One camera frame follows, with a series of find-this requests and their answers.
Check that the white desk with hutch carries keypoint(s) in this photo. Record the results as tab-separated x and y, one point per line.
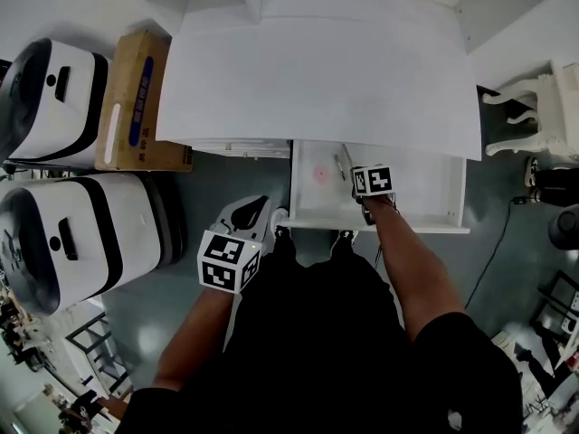
294	84

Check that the person's black clothing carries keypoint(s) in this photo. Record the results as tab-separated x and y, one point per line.
316	346

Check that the grey oval device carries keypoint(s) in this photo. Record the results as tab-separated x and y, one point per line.
565	231

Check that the person's right white shoe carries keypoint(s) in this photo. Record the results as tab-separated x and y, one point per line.
344	235

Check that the person's left white shoe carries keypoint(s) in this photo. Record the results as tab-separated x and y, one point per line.
278	217

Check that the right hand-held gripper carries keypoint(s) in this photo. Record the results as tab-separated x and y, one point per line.
373	181

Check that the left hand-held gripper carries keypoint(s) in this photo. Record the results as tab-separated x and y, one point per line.
226	265

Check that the white black robot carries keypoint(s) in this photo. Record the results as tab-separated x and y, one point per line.
45	106
108	233

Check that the small white drawer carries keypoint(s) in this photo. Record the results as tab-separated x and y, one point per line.
240	148

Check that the person's white shoe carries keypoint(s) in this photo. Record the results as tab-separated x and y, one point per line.
344	235
278	217

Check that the brown cardboard box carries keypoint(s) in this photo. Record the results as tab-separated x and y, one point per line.
131	102

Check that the large white drawer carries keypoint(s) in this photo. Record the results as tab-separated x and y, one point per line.
425	188

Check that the person's left forearm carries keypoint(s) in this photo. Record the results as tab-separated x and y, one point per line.
194	337

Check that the cream vanity table with mirror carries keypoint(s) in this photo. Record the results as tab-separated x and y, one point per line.
552	106

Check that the silver pen with black cap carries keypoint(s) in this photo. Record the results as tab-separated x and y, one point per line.
338	166

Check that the person's right forearm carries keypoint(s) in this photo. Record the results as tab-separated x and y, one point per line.
416	265

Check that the white ruler stick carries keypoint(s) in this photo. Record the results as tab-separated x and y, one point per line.
347	155

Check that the pink eraser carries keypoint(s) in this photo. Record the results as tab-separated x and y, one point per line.
321	173

